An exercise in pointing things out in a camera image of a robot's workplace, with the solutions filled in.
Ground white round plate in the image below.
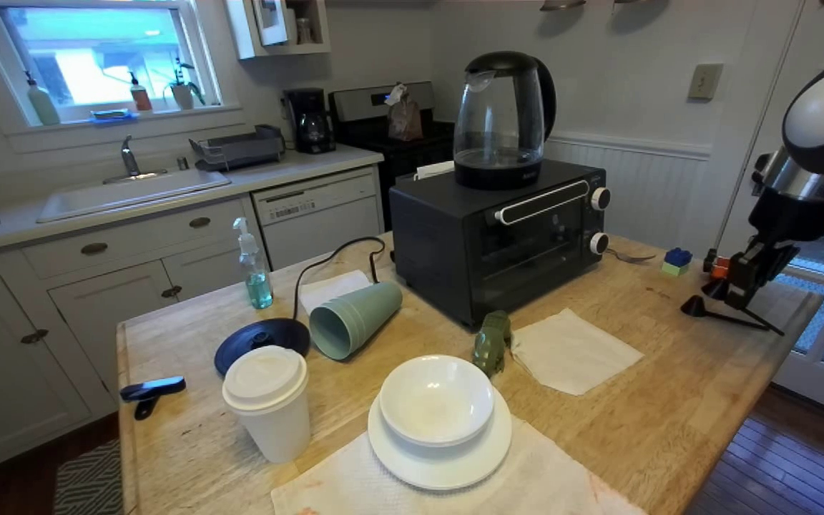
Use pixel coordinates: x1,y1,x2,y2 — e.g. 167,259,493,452
365,382,515,495

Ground white kitchen counter cabinets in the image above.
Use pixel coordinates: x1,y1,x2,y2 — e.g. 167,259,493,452
0,140,387,482

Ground pale green plastic cup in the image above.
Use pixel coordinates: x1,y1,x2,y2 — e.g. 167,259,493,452
306,278,407,364

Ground chrome sink faucet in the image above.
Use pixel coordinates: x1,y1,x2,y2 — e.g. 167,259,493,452
118,133,147,179

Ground beige light switch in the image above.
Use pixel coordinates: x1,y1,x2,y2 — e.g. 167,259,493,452
685,60,728,105

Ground white cup with lid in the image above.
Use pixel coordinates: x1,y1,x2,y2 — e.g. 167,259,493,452
220,342,312,467

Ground black coffee maker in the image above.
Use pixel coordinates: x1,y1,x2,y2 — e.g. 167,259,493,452
282,86,337,156

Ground grey dish rack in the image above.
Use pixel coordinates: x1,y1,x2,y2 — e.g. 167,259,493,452
189,123,290,175

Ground white soap bottle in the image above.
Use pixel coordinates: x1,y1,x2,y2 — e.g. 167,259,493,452
24,72,64,129

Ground white framed window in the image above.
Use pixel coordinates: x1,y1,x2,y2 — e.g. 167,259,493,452
0,0,227,130

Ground framed picture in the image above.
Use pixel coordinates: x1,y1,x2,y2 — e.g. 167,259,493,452
250,0,293,49

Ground black toaster oven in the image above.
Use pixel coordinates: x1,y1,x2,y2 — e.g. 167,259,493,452
387,156,615,332

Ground white cloth placemat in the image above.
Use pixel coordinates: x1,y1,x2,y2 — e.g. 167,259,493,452
269,412,649,515

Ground blue black tool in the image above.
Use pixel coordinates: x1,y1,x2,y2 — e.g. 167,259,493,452
118,375,189,422

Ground blue bowl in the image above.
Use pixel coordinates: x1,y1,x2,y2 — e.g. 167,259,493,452
211,314,312,379

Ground patterned floor rug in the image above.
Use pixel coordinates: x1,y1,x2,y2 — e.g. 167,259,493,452
53,437,127,515

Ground black power cord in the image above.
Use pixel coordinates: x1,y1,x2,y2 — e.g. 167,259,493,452
290,231,393,322

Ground black steel kitchen stove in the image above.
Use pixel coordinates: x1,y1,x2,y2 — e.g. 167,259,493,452
327,79,458,208

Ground green toy animal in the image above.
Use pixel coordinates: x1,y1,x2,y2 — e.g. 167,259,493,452
469,308,515,378

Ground brown soap bottle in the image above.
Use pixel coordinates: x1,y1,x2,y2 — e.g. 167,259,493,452
127,68,154,113

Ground clear spray bottle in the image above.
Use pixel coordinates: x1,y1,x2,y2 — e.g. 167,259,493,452
229,213,277,314

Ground white paper napkin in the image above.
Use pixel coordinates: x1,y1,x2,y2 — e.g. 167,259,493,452
294,268,379,316
509,306,648,397

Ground brown paper bag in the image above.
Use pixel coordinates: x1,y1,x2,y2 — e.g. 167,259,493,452
380,79,427,143

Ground black plastic ladle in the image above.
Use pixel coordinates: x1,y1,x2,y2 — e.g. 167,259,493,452
694,304,787,338

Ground glass electric kettle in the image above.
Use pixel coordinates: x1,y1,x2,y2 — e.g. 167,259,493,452
450,49,562,191

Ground black spatula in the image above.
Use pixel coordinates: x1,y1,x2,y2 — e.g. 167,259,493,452
679,291,784,338

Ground white kitchen sink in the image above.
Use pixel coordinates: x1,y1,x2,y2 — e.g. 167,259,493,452
34,168,234,222

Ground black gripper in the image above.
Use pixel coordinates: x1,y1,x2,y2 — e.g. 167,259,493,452
709,235,802,311

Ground white dishwasher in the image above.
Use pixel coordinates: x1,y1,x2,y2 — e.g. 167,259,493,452
250,165,387,271

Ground white wall shelf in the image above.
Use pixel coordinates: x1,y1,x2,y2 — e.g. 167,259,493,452
223,0,333,63

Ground blue dish brush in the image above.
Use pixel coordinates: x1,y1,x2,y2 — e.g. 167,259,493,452
611,243,698,281

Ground blue sponge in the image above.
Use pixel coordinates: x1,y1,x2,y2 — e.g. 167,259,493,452
86,105,140,129

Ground white bowl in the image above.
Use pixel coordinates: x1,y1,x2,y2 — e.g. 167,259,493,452
376,352,499,454

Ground green bottle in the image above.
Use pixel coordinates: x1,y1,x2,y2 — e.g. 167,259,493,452
170,58,207,112

